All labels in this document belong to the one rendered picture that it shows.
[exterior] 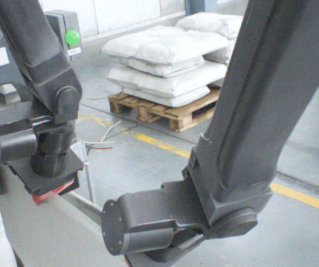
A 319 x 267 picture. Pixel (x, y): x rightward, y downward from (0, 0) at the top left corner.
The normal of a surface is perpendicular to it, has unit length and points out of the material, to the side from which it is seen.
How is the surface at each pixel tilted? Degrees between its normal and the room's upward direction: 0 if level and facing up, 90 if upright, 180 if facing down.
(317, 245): 0
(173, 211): 40
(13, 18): 103
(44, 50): 89
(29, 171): 30
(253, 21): 91
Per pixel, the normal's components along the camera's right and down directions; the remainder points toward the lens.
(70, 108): 0.57, 0.47
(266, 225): -0.10, -0.91
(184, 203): 0.40, -0.55
